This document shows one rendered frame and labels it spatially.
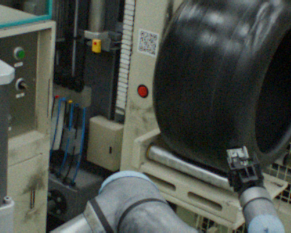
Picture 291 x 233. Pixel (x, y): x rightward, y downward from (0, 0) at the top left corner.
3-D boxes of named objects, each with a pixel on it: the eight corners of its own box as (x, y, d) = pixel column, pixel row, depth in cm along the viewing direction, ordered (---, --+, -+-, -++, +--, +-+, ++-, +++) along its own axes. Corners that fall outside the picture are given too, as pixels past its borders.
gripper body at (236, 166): (255, 149, 156) (267, 177, 146) (260, 176, 160) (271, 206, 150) (224, 156, 157) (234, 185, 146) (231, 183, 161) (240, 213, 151)
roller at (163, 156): (148, 142, 195) (155, 145, 199) (143, 156, 195) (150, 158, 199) (248, 182, 178) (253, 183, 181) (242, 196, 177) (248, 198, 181)
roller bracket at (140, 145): (130, 167, 196) (133, 139, 192) (197, 132, 227) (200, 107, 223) (138, 171, 194) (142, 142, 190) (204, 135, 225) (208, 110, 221)
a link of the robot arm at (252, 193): (276, 218, 146) (242, 226, 147) (271, 206, 150) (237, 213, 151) (271, 193, 143) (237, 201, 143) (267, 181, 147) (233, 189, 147)
